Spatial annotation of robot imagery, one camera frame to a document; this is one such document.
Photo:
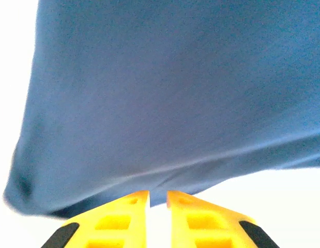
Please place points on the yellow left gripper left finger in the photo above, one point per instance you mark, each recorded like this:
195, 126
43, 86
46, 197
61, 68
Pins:
110, 227

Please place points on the dark blue t-shirt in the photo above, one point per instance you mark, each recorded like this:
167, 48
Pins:
149, 103

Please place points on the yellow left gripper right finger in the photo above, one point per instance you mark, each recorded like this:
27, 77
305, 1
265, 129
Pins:
209, 227

